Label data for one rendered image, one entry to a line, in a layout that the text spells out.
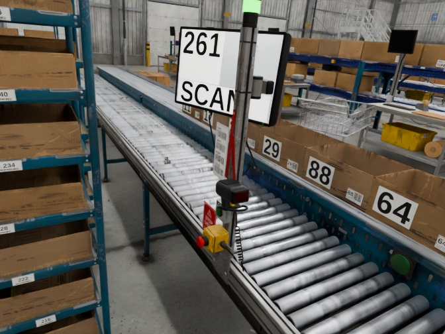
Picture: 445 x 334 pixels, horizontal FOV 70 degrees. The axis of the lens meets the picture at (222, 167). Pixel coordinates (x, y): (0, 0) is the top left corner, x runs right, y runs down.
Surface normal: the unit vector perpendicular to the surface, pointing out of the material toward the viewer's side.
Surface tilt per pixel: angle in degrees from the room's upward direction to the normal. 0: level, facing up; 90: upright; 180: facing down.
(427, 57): 90
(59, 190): 90
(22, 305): 91
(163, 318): 0
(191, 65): 86
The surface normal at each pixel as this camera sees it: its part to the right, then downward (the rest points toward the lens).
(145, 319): 0.08, -0.93
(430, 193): -0.86, 0.11
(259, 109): -0.64, 0.17
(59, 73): 0.48, 0.36
